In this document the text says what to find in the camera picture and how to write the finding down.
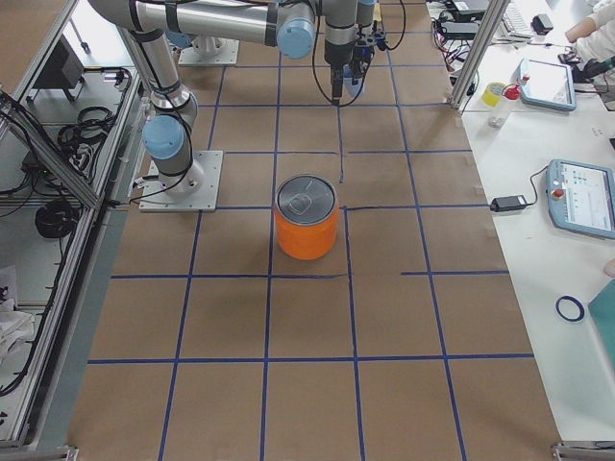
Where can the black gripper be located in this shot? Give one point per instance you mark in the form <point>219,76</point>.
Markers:
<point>334,55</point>
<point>361,54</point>

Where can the light blue plastic cup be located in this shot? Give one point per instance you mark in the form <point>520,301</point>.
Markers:
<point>355,87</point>

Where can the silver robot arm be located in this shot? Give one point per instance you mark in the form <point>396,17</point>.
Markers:
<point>203,31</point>
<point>366,20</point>

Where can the yellow tape roll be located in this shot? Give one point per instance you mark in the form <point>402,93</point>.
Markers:
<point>493,93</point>

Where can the orange can with silver lid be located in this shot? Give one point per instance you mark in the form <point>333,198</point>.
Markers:
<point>306,217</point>

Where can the red capped squeeze bottle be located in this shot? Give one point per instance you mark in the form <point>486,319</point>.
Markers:
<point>508,100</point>

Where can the far teach pendant tablet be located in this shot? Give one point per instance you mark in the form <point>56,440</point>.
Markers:
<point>546,84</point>

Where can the teach pendant tablet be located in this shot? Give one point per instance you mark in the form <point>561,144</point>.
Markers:
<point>580,197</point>
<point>546,84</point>

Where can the small black power adapter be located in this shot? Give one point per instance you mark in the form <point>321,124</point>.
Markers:
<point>508,203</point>

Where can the near teach pendant tablet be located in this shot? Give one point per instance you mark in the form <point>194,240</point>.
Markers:
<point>580,197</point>

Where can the teal board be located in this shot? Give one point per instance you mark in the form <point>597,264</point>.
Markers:
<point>602,312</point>

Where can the aluminium frame post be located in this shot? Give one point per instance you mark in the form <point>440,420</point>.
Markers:
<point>488,27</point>

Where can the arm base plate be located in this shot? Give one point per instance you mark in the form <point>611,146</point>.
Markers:
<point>198,190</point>
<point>209,51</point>

